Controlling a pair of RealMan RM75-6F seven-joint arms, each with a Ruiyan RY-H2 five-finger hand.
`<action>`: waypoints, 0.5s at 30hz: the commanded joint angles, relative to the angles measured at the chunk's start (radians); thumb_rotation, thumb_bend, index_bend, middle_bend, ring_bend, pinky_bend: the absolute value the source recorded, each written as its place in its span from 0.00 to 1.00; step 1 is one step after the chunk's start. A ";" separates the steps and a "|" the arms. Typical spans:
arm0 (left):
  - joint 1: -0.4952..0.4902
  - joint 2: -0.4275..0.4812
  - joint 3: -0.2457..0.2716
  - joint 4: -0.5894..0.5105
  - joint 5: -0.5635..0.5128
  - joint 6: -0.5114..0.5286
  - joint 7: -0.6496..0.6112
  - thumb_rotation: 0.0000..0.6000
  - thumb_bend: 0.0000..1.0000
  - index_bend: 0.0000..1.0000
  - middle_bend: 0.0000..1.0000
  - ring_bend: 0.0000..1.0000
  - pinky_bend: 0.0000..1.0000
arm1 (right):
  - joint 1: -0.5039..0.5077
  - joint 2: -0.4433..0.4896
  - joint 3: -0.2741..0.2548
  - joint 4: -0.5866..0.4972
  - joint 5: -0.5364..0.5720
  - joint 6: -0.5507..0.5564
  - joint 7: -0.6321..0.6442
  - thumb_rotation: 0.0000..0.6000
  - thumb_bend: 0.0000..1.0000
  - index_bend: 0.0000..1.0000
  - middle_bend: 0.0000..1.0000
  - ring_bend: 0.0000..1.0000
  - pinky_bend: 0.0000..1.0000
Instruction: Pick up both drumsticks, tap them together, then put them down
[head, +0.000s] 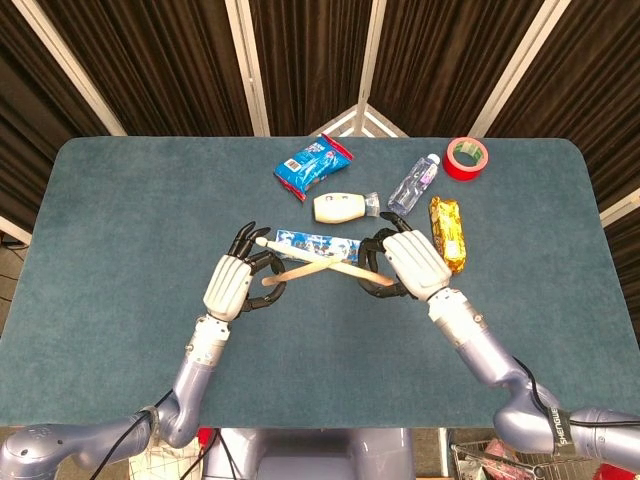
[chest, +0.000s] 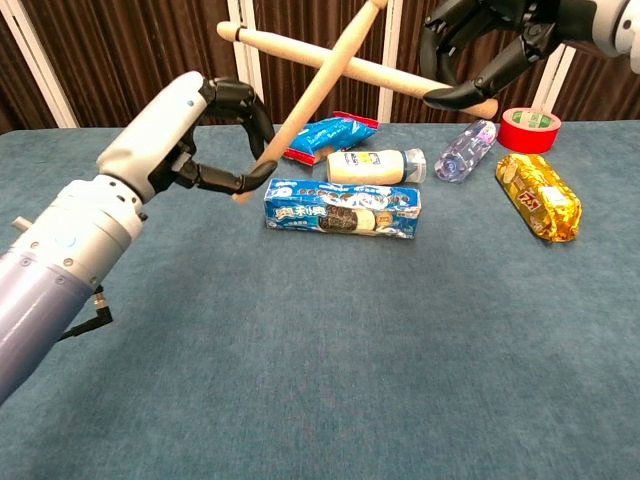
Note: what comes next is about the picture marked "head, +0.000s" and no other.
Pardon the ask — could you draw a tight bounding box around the gold foil snack pack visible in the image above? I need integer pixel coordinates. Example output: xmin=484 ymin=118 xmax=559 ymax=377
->
xmin=427 ymin=195 xmax=467 ymax=276

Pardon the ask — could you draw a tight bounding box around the white screen frame post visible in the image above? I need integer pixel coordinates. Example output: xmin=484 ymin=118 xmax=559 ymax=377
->
xmin=353 ymin=0 xmax=389 ymax=137
xmin=0 ymin=214 xmax=32 ymax=246
xmin=223 ymin=0 xmax=272 ymax=137
xmin=468 ymin=0 xmax=572 ymax=138
xmin=12 ymin=0 xmax=127 ymax=137
xmin=599 ymin=187 xmax=640 ymax=227

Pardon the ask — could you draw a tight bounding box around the black velcro strap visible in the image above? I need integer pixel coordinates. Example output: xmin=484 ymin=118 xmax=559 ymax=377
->
xmin=552 ymin=407 xmax=575 ymax=456

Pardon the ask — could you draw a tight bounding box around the white checked bag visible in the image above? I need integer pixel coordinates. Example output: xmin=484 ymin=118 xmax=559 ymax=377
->
xmin=128 ymin=439 xmax=202 ymax=480

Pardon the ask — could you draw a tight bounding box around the blue snack bag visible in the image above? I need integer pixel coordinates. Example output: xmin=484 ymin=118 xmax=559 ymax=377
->
xmin=272 ymin=132 xmax=356 ymax=203

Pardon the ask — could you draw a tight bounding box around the wire basket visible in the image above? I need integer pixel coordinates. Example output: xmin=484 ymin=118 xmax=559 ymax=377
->
xmin=449 ymin=438 xmax=601 ymax=480

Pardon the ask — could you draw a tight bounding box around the white screen base frame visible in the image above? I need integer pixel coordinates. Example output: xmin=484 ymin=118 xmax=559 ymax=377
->
xmin=309 ymin=102 xmax=409 ymax=139

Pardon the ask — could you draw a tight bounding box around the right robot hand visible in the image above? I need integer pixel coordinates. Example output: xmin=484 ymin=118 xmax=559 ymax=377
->
xmin=355 ymin=211 xmax=454 ymax=303

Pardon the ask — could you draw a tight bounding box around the pink item in basket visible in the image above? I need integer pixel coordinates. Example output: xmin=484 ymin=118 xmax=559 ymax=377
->
xmin=482 ymin=438 xmax=526 ymax=466

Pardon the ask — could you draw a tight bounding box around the dark brown curtain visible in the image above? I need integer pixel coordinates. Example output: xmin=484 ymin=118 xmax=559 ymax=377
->
xmin=0 ymin=0 xmax=640 ymax=316

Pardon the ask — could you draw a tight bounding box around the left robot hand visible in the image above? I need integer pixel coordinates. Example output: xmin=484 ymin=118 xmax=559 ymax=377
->
xmin=202 ymin=221 xmax=287 ymax=322

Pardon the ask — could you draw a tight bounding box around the blue Oreo cookie box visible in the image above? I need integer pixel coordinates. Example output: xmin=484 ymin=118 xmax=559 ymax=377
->
xmin=273 ymin=229 xmax=372 ymax=269

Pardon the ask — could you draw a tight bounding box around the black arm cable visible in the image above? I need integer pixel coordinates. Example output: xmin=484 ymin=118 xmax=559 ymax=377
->
xmin=512 ymin=355 xmax=640 ymax=431
xmin=89 ymin=389 xmax=174 ymax=480

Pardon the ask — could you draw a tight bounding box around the black torso cable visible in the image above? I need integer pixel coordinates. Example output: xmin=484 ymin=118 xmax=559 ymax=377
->
xmin=179 ymin=428 xmax=237 ymax=480

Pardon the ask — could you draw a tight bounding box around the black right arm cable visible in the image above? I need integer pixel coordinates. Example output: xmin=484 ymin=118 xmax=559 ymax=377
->
xmin=512 ymin=355 xmax=640 ymax=431

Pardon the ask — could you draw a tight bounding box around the white bottle with grey cap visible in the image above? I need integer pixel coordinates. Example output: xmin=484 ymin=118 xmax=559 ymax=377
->
xmin=312 ymin=191 xmax=382 ymax=224

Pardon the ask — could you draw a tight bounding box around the clear plastic water bottle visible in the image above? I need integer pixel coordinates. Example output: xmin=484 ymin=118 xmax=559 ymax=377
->
xmin=387 ymin=153 xmax=442 ymax=217

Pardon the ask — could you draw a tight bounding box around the wooden drumstick with black ring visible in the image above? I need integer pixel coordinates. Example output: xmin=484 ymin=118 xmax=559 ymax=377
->
xmin=254 ymin=236 xmax=396 ymax=287

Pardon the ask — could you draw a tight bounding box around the red plastic container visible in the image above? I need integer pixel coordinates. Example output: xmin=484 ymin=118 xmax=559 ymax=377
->
xmin=597 ymin=462 xmax=640 ymax=480

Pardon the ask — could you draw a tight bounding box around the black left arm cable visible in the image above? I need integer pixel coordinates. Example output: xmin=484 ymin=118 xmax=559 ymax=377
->
xmin=89 ymin=389 xmax=174 ymax=480

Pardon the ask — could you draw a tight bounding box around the plain wooden drumstick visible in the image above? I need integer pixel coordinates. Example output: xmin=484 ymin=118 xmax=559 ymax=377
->
xmin=260 ymin=254 xmax=361 ymax=287

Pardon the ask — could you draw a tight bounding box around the teal table mat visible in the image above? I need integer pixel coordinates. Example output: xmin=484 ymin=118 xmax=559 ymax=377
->
xmin=0 ymin=135 xmax=640 ymax=430

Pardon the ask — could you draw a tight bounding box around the red tape roll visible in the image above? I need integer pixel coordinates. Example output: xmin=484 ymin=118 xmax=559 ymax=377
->
xmin=442 ymin=136 xmax=491 ymax=183

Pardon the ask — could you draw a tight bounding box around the lavender robot torso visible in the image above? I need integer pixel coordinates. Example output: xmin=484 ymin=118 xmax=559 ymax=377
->
xmin=202 ymin=427 xmax=416 ymax=480

